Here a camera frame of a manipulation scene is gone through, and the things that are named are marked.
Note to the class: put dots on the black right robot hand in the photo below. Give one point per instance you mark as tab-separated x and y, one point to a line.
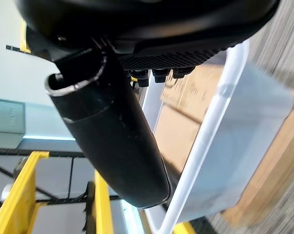
117	136

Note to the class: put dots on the translucent white plastic box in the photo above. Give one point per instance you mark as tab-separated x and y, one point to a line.
237	126

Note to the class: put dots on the plain brown cardboard box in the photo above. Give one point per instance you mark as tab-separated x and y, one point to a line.
280	151

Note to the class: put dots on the grey wall-mounted box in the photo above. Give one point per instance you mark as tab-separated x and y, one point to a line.
7	117

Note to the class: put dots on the printed brown cardboard box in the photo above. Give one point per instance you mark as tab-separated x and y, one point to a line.
185	95

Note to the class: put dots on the black metal shelf brace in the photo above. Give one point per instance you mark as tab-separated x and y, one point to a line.
39	153

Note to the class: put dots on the yellow shelf beam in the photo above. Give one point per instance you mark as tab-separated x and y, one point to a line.
103	207
17	195
24	36
184	228

